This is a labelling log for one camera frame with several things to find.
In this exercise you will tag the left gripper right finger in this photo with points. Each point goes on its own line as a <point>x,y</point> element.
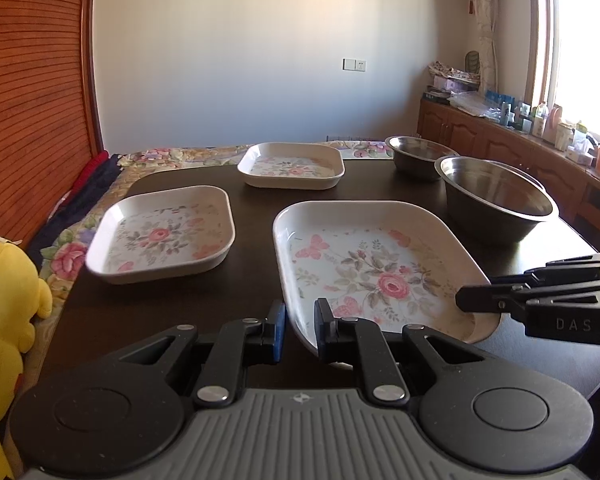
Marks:
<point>361,344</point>

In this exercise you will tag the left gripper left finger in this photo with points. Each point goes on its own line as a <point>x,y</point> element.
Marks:
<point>238,345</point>

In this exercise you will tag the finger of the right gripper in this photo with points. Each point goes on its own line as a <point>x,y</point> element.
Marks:
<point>485,298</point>

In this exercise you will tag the large floral rectangular plate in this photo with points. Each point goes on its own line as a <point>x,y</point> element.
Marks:
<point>391,262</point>

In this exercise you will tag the large steel bowl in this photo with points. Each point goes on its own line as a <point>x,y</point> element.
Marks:
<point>493,201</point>

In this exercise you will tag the medium floral rectangular plate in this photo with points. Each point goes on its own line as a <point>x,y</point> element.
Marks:
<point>163,234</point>

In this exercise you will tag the small steel bowl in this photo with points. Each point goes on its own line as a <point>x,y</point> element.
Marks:
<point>416,157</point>

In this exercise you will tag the wooden cabinet row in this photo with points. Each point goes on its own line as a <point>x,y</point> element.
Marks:
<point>575,188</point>

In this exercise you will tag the toiletry bottles on sill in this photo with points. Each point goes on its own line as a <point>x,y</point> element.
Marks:
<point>575,141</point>

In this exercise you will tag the small floral square plate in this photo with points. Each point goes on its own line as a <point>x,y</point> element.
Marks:
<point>292,166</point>

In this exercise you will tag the floral bedspread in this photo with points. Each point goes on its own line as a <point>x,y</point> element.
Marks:
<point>91,317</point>

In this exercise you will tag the stack of boxes on cabinet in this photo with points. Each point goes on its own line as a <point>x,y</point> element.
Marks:
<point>447,81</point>

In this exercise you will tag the yellow plush toy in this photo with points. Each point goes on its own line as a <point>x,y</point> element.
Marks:
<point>23,295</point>

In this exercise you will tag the dark blue red blanket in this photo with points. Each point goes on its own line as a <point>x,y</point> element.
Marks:
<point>93,182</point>

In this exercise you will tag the window with blind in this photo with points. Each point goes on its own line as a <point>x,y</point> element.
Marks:
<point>564,66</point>

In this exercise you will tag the wooden slatted headboard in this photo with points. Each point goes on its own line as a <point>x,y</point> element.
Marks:
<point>49,125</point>

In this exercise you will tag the patterned curtain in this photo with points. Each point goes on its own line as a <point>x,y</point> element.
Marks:
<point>486,12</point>

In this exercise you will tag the white wall switch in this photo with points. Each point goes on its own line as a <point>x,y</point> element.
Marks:
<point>353,65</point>

